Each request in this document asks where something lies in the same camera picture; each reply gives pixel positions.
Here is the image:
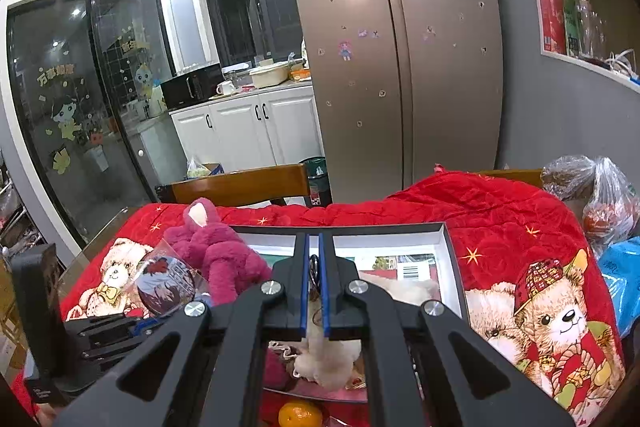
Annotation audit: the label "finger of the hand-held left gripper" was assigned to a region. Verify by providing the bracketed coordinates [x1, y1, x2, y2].
[65, 312, 137, 339]
[81, 318, 169, 361]

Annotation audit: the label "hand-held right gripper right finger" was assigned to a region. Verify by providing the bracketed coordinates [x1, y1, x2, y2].
[317, 233, 576, 427]

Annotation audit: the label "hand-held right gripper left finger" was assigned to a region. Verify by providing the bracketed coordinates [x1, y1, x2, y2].
[52, 233, 311, 427]

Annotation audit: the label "grey shallow box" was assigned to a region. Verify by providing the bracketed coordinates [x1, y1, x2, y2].
[220, 222, 471, 325]

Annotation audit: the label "white plush toy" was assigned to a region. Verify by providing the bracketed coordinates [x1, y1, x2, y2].
[292, 297, 363, 392]

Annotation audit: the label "round badge in plastic wrap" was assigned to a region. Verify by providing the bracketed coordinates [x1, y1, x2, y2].
[132, 237, 201, 319]

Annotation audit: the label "cream fluffy lace-collar doll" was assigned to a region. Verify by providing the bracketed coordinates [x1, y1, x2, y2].
[359, 271, 442, 309]

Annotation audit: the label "pink plush toy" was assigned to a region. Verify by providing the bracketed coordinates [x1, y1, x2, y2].
[164, 198, 273, 308]

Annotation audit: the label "cluttered storage rack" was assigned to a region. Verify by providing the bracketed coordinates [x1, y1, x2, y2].
[0, 167, 36, 258]

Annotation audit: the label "dark green trash bin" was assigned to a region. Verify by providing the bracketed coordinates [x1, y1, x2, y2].
[300, 156, 333, 208]

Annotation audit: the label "orange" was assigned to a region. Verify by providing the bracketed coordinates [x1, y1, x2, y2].
[278, 399, 323, 427]

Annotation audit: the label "wooden chair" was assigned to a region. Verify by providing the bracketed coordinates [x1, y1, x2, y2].
[156, 163, 311, 208]
[477, 169, 544, 188]

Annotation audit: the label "small plastic bag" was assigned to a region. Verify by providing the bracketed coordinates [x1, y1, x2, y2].
[186, 157, 211, 180]

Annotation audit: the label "white kitchen cabinet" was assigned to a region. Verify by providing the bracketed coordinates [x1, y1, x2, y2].
[169, 84, 323, 174]

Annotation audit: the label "red bear-print blanket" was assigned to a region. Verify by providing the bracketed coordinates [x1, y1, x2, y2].
[10, 172, 626, 427]

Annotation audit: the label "sliding glass door with stickers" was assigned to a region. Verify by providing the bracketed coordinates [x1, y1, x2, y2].
[6, 0, 176, 248]

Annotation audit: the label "silver double-door refrigerator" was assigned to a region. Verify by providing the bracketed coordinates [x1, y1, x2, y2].
[282, 0, 503, 205]

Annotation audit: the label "cream basin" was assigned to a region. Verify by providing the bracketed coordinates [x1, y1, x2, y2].
[248, 61, 292, 88]

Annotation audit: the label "black microwave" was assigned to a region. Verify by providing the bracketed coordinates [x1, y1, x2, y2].
[160, 63, 225, 110]

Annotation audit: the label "dark kitchen window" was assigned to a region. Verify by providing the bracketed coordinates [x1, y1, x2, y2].
[200, 0, 303, 68]

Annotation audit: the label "clear plastic bag of food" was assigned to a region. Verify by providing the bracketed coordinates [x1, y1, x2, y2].
[542, 155, 640, 258]

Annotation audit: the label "blue plastic bag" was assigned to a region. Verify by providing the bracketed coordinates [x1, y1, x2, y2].
[597, 237, 640, 338]

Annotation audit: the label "red gift box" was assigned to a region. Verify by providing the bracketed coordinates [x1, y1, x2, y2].
[536, 0, 567, 55]

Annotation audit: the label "green box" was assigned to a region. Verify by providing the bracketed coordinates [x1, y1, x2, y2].
[563, 0, 583, 58]

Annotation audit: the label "clear plastic bottles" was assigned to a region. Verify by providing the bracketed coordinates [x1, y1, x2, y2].
[577, 0, 608, 60]

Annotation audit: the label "white cable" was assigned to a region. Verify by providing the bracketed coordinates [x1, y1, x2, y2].
[602, 49, 640, 82]

